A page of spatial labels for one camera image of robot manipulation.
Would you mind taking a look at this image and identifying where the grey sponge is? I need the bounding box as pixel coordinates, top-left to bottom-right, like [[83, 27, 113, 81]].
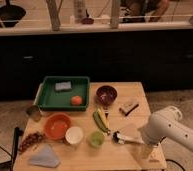
[[55, 82, 71, 91]]

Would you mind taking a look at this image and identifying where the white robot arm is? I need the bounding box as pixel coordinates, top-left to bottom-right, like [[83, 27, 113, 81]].
[[140, 106, 193, 152]]

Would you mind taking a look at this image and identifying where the yellow corn toy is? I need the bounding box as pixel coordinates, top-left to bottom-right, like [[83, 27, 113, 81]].
[[97, 108, 110, 130]]

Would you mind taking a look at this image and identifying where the white small bowl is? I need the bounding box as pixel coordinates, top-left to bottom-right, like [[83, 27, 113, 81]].
[[65, 126, 83, 145]]

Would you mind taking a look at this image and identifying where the dark purple bowl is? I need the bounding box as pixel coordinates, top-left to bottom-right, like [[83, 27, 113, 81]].
[[96, 85, 117, 106]]

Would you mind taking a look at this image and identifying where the light blue cloth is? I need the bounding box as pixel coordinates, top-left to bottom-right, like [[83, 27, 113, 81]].
[[28, 144, 60, 168]]

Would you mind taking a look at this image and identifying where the wooden block brush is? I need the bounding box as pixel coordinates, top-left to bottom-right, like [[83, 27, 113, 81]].
[[119, 100, 139, 116]]

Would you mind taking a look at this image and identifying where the green cup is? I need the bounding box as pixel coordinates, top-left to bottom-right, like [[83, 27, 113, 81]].
[[87, 131, 105, 148]]

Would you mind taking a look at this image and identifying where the metal cup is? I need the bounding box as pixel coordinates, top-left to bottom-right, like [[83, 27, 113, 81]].
[[26, 105, 41, 122]]

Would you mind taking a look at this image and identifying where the white dish brush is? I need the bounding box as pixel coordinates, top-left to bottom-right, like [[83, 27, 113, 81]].
[[113, 131, 143, 144]]

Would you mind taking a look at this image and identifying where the black floor cable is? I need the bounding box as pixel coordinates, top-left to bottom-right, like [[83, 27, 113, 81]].
[[165, 158, 187, 171]]

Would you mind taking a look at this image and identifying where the orange tomato toy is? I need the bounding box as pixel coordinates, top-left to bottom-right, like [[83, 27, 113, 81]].
[[70, 96, 83, 106]]

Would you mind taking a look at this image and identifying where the green plastic tray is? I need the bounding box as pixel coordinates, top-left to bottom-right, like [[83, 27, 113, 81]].
[[35, 76, 90, 111]]

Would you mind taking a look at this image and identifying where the red bowl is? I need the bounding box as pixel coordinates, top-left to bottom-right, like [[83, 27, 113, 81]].
[[43, 113, 71, 140]]

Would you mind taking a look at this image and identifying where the red grape bunch toy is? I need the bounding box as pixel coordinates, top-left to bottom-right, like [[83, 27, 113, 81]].
[[18, 132, 44, 153]]

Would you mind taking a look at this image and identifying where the seated person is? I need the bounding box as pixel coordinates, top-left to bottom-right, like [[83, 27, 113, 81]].
[[123, 0, 169, 23]]

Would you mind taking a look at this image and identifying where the black wok pan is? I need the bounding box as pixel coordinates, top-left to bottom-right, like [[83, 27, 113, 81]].
[[0, 4, 26, 27]]

